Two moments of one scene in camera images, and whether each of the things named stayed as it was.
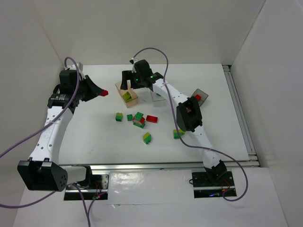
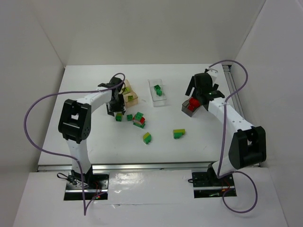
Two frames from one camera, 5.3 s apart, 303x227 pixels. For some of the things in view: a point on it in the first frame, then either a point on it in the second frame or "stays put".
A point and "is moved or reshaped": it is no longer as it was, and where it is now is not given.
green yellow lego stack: x=119 y=117 stays put
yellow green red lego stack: x=175 y=135 stays put
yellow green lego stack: x=147 y=137 stays put
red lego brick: x=152 y=118 is moved or reshaped
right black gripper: x=128 y=74 → x=196 y=88
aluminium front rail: x=155 y=166 stays put
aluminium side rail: x=241 y=112 stays put
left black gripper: x=85 y=87 → x=115 y=108
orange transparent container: x=129 y=95 stays put
